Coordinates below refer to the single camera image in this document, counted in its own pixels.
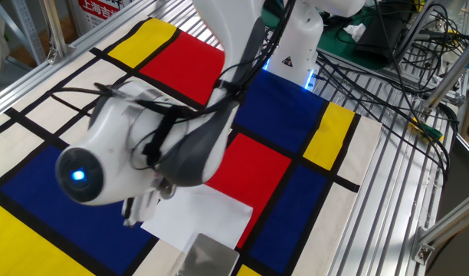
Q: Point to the aluminium beam with bracket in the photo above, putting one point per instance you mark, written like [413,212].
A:
[449,222]

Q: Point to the crumpled white tissue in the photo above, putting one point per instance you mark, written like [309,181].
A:
[355,31]

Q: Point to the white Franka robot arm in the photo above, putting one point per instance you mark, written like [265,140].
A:
[104,153]

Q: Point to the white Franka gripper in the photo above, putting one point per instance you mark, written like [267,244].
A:
[142,209]

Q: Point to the aluminium frame post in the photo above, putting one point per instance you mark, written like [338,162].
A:
[449,76]
[52,27]

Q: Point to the black pouch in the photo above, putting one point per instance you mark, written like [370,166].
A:
[380,42]

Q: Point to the green cutting mat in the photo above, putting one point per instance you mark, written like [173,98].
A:
[334,42]

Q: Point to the red white Chinese sign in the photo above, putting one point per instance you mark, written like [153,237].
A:
[100,7]

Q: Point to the white paper sheet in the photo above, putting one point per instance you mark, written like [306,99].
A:
[204,214]

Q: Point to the Mondrian pattern tablecloth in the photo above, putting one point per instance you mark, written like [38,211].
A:
[288,191]

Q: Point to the perforated steel angle strut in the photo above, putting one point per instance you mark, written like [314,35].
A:
[29,30]

